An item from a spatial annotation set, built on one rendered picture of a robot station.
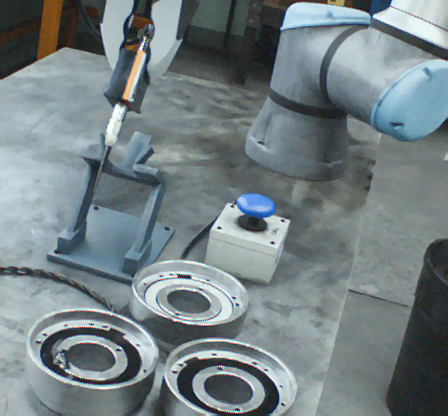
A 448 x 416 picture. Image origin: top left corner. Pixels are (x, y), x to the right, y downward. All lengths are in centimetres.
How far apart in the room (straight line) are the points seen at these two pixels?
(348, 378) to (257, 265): 132
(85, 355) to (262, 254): 24
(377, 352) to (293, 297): 144
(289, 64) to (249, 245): 34
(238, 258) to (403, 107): 28
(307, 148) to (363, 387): 111
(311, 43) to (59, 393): 62
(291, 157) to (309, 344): 39
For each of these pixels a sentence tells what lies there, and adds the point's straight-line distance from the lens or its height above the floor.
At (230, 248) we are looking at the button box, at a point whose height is 83.
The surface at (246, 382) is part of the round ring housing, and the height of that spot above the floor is 83.
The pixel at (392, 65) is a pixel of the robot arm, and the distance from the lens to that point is 98.
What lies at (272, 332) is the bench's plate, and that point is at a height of 80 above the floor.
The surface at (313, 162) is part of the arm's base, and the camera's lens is 110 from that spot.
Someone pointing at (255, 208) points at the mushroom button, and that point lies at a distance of 82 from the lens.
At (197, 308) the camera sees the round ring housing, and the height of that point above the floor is 81.
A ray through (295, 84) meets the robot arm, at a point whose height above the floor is 92.
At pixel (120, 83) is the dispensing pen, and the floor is 99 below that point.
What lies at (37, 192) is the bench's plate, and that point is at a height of 80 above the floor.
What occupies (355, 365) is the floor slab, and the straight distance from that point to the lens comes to 218.
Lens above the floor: 122
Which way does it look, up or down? 25 degrees down
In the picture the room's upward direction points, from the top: 12 degrees clockwise
